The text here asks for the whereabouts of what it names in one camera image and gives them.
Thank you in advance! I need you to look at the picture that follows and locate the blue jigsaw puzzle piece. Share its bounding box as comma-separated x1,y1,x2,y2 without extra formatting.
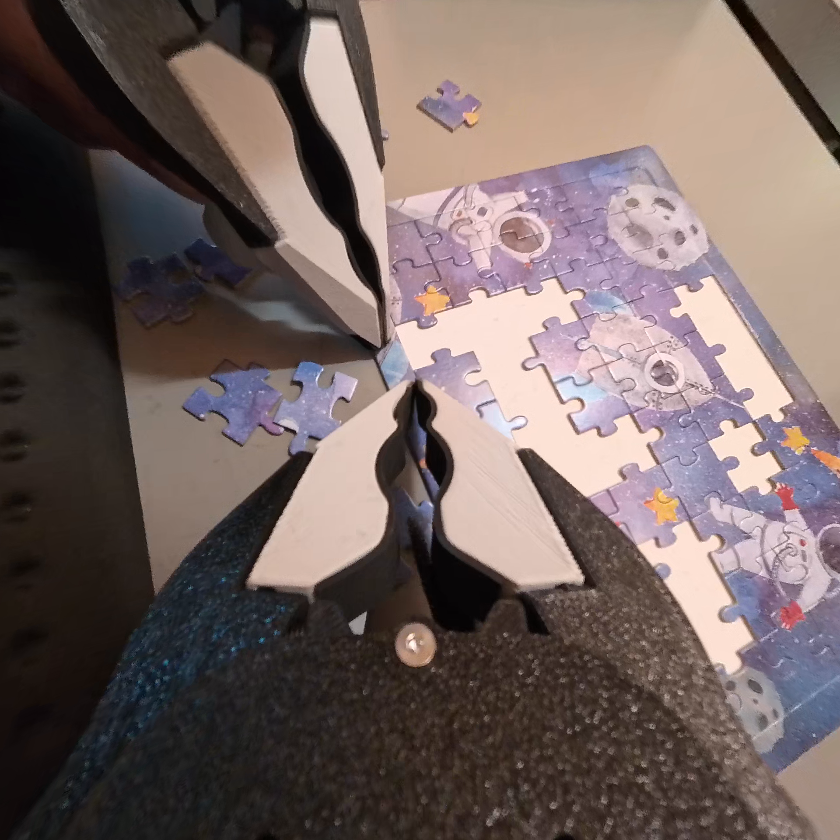
274,361,358,455
118,252,206,327
182,360,284,446
185,238,253,286
392,489,435,549

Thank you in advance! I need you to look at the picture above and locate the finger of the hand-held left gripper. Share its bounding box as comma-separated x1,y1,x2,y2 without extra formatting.
297,16,389,329
167,42,383,347

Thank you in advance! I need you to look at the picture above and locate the blue jigsaw piece orange corner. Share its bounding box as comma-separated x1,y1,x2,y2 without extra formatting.
418,80,482,132

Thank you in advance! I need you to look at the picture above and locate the beige desk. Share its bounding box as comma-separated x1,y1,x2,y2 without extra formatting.
88,0,840,840

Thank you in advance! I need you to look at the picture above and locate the space jigsaw puzzle board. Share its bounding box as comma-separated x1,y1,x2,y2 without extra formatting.
377,146,840,775

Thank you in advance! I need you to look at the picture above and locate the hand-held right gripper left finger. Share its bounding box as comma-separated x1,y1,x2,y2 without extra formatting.
246,382,416,616

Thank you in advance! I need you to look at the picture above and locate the person's left hand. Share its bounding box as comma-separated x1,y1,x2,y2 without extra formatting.
20,26,206,207

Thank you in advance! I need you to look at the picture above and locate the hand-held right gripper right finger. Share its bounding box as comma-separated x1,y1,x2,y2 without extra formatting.
417,381,587,621

